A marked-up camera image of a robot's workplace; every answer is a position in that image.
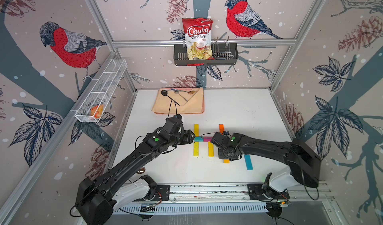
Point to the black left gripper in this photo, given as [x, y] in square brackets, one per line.
[188, 136]

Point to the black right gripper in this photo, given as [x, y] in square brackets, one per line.
[221, 157]

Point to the lime yellow block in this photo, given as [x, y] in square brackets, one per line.
[210, 149]

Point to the orange long block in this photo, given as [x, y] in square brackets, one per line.
[221, 128]

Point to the magenta block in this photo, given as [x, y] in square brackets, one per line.
[208, 139]

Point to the teal small block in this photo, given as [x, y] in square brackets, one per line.
[199, 139]

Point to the yellow long block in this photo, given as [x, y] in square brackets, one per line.
[196, 149]

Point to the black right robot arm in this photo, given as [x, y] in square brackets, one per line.
[302, 164]

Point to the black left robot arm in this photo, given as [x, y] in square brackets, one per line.
[97, 199]

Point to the teal long block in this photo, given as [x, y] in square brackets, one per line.
[248, 162]

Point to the beige folded cloth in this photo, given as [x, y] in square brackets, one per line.
[176, 103]

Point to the black ladle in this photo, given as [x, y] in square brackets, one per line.
[165, 93]

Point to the wooden spoon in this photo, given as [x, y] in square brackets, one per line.
[188, 92]

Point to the pink tray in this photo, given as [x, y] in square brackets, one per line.
[203, 105]

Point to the copper spoon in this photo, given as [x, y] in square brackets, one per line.
[141, 170]

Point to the orange fruit in basket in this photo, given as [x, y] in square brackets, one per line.
[97, 111]

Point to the red cassava chips bag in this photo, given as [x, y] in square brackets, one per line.
[198, 38]

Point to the aluminium rail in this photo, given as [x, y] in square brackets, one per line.
[138, 191]

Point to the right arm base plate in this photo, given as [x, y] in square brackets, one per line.
[257, 192]

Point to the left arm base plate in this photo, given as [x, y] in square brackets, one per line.
[159, 193]

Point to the white wire wall basket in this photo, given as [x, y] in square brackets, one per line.
[102, 90]

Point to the black wire rack basket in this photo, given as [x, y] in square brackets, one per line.
[219, 54]

